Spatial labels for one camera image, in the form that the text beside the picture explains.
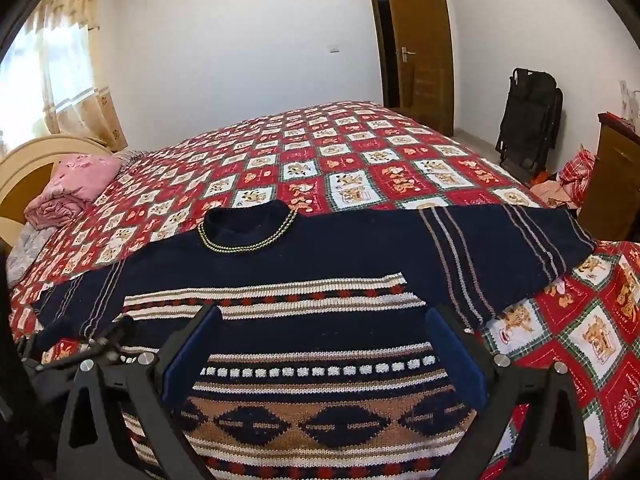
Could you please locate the grey floral pillow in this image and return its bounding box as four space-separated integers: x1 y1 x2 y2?
6 225 57 287

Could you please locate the brown wooden door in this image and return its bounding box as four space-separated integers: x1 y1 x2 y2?
381 0 456 137

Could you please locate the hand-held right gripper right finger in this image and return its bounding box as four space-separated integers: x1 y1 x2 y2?
424 305 591 480

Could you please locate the cream wooden headboard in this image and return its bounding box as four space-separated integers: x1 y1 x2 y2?
0 134 113 241

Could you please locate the pile of orange pink clothes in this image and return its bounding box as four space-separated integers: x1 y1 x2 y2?
530 170 583 209

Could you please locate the red printed bear blanket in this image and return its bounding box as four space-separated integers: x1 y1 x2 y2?
7 101 640 480

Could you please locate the brown wooden cabinet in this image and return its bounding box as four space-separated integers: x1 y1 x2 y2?
577 112 640 243

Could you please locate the red checked cloth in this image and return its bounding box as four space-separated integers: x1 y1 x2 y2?
557 147 598 206

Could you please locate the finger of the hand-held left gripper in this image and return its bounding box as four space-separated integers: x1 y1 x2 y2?
19 316 137 403

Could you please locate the black bag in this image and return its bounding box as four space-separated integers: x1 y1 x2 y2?
495 67 565 171

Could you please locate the folded pink quilt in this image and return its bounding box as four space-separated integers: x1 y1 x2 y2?
24 154 123 228

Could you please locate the navy patterned knit sweater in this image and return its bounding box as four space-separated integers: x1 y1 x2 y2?
32 199 598 480

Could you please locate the beige patterned curtain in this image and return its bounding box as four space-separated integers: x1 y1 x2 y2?
22 0 128 153

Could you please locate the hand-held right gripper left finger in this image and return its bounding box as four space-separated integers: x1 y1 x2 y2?
55 304 224 480

